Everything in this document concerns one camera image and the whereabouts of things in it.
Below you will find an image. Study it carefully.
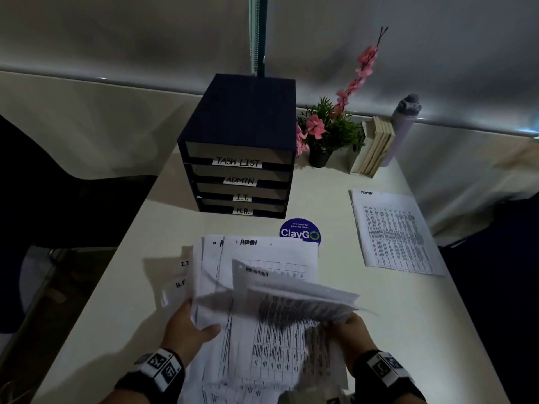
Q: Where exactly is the person's right hand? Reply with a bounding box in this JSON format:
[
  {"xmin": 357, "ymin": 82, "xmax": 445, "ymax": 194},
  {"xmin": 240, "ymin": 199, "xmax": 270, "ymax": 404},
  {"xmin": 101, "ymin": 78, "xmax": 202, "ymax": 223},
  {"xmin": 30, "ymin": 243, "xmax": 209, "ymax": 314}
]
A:
[{"xmin": 303, "ymin": 311, "xmax": 378, "ymax": 377}]

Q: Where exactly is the person's left hand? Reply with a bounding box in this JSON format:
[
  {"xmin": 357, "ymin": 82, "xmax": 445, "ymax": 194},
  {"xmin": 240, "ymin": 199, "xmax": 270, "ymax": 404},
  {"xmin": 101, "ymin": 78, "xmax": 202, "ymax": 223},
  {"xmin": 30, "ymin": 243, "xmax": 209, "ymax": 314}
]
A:
[{"xmin": 159, "ymin": 299, "xmax": 222, "ymax": 366}]

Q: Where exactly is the printed document sheet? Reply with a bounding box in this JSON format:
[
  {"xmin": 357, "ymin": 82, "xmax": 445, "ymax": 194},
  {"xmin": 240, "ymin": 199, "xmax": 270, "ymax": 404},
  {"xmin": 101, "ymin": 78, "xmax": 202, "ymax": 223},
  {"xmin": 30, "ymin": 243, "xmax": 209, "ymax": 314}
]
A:
[{"xmin": 232, "ymin": 259, "xmax": 378, "ymax": 329}]

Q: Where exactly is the unsorted paper stack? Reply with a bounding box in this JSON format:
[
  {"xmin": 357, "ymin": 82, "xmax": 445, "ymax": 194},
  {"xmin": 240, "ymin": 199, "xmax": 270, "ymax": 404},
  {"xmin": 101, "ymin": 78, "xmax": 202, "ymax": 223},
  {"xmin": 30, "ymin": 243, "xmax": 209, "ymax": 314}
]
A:
[{"xmin": 159, "ymin": 234, "xmax": 359, "ymax": 404}]

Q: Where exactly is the Admin paper pile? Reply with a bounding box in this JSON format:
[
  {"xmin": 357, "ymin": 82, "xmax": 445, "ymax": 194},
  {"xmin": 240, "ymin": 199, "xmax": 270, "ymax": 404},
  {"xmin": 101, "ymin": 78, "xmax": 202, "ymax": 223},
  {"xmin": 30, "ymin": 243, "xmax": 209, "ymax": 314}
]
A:
[{"xmin": 350, "ymin": 188, "xmax": 447, "ymax": 277}]

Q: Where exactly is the navy blue drawer organizer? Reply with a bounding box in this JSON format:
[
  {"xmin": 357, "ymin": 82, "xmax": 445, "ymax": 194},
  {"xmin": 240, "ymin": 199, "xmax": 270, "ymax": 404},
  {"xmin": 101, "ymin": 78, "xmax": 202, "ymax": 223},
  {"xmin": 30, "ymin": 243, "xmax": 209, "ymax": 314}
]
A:
[{"xmin": 176, "ymin": 72, "xmax": 297, "ymax": 219}]

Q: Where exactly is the person's left forearm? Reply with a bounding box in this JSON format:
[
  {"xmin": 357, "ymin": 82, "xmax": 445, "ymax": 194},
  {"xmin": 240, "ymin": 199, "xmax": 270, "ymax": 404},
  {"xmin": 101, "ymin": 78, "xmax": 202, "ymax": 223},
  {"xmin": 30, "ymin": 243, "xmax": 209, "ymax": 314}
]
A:
[{"xmin": 99, "ymin": 389, "xmax": 140, "ymax": 404}]

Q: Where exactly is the black left wristband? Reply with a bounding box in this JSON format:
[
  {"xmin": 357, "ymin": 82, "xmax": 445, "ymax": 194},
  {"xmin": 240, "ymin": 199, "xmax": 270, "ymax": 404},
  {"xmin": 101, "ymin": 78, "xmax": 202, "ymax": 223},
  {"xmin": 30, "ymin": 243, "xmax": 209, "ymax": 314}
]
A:
[{"xmin": 114, "ymin": 348, "xmax": 186, "ymax": 404}]

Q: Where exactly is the black wristband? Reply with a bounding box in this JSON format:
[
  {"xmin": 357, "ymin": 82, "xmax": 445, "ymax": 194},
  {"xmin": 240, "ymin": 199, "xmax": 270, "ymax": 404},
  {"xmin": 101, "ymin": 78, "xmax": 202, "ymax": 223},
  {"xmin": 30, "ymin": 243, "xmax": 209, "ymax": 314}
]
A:
[
  {"xmin": 114, "ymin": 348, "xmax": 186, "ymax": 404},
  {"xmin": 351, "ymin": 350, "xmax": 427, "ymax": 404}
]

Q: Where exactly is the black right wristband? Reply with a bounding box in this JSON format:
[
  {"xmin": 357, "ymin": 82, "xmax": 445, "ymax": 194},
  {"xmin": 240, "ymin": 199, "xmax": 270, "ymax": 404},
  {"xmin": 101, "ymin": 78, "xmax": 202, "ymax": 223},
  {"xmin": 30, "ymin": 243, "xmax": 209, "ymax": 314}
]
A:
[{"xmin": 351, "ymin": 350, "xmax": 427, "ymax": 404}]

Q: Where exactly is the round blue sticker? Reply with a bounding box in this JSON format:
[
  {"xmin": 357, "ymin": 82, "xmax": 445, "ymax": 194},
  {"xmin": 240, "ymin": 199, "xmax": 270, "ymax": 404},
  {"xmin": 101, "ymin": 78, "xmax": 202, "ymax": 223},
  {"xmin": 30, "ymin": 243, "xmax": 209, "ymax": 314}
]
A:
[{"xmin": 278, "ymin": 217, "xmax": 322, "ymax": 247}]

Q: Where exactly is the black chair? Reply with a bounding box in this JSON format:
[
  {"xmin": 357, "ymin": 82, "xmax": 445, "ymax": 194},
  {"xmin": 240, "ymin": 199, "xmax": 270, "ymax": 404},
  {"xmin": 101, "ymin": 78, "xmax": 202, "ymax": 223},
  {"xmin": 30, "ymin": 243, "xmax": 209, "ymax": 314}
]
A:
[{"xmin": 0, "ymin": 113, "xmax": 159, "ymax": 333}]

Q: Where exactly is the black plant pot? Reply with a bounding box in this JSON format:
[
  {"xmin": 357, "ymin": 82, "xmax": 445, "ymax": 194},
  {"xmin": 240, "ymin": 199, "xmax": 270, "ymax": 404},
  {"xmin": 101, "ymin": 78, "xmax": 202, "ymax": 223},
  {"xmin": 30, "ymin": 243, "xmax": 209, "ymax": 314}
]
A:
[{"xmin": 308, "ymin": 146, "xmax": 334, "ymax": 169}]

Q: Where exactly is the green artificial plant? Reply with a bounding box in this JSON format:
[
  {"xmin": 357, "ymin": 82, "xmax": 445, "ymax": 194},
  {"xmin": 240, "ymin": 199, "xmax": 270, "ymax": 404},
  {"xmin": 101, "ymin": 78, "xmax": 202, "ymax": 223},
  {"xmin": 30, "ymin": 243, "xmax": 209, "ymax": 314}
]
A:
[{"xmin": 296, "ymin": 96, "xmax": 366, "ymax": 158}]

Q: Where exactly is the grey water bottle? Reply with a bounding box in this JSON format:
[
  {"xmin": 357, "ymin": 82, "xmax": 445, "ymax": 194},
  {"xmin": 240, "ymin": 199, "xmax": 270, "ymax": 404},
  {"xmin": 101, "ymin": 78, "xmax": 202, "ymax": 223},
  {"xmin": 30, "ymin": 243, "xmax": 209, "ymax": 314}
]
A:
[{"xmin": 380, "ymin": 93, "xmax": 422, "ymax": 168}]

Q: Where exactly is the tall pink blossom branch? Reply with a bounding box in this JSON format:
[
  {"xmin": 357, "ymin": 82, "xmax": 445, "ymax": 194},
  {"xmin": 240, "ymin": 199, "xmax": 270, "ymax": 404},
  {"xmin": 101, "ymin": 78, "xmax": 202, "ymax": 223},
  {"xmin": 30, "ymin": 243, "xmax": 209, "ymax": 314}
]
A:
[{"xmin": 330, "ymin": 25, "xmax": 389, "ymax": 121}]

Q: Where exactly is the grey metal frame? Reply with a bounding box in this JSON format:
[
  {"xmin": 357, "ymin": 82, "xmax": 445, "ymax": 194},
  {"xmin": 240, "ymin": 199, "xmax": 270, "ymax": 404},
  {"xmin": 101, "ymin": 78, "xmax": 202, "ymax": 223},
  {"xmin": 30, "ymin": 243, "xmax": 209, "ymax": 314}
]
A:
[{"xmin": 0, "ymin": 246, "xmax": 68, "ymax": 371}]

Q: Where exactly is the teal partition post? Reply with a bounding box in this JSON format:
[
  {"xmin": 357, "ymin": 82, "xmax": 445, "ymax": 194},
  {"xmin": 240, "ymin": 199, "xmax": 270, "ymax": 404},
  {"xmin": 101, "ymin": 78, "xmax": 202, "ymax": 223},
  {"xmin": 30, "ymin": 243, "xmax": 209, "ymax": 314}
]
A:
[{"xmin": 248, "ymin": 0, "xmax": 268, "ymax": 79}]

